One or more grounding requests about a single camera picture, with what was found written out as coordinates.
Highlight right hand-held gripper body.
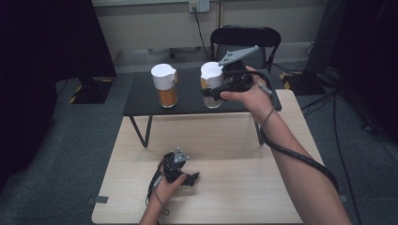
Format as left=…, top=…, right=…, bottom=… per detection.
left=218, top=45, right=261, bottom=95

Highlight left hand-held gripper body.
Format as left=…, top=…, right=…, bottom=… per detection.
left=161, top=146, right=191, bottom=185

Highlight silver cup with white lid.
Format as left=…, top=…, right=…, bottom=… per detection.
left=200, top=61, right=226, bottom=110

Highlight black raised shelf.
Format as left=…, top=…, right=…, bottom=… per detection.
left=122, top=67, right=283, bottom=148

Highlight orange cup with white lid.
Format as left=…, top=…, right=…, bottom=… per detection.
left=150, top=63, right=179, bottom=109

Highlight person's left hand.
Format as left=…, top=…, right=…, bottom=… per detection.
left=149, top=172, right=189, bottom=211

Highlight person's right hand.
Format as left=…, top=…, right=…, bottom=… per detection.
left=220, top=65, right=277, bottom=125

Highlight black folding chair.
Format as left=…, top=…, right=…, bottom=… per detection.
left=209, top=24, right=282, bottom=74

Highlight black striped stand base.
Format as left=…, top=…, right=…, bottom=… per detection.
left=279, top=69, right=328, bottom=97
left=68, top=76, right=115, bottom=105

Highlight dark grey panel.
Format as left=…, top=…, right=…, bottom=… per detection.
left=304, top=0, right=347, bottom=76

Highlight black curtain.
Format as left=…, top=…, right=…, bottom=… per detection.
left=0, top=0, right=117, bottom=188
left=328, top=0, right=398, bottom=142

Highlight left hand-held gripper cable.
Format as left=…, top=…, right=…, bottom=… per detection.
left=145, top=154, right=171, bottom=217

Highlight hand-held gripper cable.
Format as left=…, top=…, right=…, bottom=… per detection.
left=237, top=69, right=341, bottom=193
left=145, top=154, right=171, bottom=217

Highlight metal frame with caster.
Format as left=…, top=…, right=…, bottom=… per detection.
left=146, top=46, right=203, bottom=60

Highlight black outlet cable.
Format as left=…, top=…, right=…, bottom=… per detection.
left=191, top=7, right=213, bottom=62

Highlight white wall outlet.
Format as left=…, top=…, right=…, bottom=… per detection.
left=188, top=0, right=210, bottom=13

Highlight short black floor cable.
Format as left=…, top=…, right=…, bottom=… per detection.
left=299, top=89, right=341, bottom=118

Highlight right hand-held gripper cable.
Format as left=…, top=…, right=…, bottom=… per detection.
left=237, top=69, right=341, bottom=193

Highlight long black floor cable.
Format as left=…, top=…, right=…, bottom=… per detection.
left=331, top=90, right=362, bottom=225

